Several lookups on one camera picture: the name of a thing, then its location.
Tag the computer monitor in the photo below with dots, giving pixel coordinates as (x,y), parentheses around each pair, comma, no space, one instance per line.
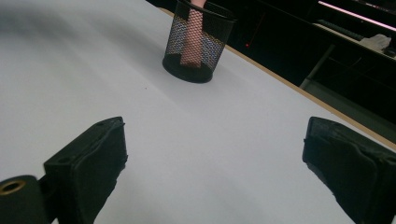
(358,12)

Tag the background desk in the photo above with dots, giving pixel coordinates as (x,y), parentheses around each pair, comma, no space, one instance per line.
(351,87)

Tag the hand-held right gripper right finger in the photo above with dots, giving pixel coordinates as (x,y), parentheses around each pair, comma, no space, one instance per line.
(348,168)

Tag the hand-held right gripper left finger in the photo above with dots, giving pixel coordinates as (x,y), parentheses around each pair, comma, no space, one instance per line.
(84,171)

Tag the black keyboard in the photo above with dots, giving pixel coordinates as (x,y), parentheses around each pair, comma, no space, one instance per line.
(339,29)

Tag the black mesh pen holder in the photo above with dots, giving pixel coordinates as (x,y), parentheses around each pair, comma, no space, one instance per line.
(199,43)

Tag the pink hairbrush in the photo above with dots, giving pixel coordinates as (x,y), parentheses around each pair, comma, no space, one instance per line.
(192,40)

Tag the white crumpled cloth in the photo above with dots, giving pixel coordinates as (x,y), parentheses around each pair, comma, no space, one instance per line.
(376,42)

